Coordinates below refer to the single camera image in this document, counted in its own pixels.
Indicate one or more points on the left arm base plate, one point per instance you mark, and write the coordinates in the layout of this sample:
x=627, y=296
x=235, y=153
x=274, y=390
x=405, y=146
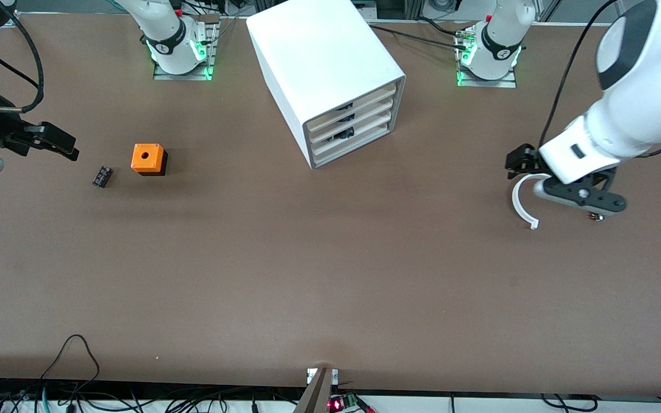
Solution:
x=508, y=83

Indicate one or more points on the green board with red light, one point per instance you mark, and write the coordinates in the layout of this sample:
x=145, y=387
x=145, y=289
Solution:
x=339, y=405

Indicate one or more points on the small black switch part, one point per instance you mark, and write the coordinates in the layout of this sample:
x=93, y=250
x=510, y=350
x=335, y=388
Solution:
x=596, y=217

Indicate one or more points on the small black terminal block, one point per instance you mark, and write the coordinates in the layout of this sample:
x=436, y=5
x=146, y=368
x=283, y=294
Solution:
x=102, y=176

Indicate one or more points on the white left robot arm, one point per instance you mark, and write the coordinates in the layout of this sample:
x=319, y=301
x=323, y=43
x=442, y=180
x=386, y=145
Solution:
x=652, y=69

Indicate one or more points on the white cabinet drawer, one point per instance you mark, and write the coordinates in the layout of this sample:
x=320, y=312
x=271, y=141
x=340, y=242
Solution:
x=376, y=99
x=376, y=112
x=376, y=124
x=376, y=136

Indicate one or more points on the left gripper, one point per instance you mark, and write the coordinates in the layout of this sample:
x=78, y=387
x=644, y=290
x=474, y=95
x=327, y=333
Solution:
x=524, y=161

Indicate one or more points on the white mount bracket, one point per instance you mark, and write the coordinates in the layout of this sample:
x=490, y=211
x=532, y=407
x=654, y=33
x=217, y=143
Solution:
x=311, y=376

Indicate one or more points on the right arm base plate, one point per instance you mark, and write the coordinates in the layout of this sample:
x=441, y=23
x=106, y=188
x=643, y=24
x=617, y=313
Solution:
x=207, y=57

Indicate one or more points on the white drawer cabinet shell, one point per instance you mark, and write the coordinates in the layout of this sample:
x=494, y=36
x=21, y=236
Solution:
x=319, y=51

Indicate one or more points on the white curved plastic arc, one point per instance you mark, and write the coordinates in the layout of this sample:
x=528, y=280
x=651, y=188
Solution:
x=515, y=201

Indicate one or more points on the orange box with hole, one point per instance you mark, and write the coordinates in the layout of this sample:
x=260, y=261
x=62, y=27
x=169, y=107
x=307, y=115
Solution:
x=147, y=158

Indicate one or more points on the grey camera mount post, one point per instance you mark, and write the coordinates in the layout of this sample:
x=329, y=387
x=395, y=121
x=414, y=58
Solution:
x=319, y=396

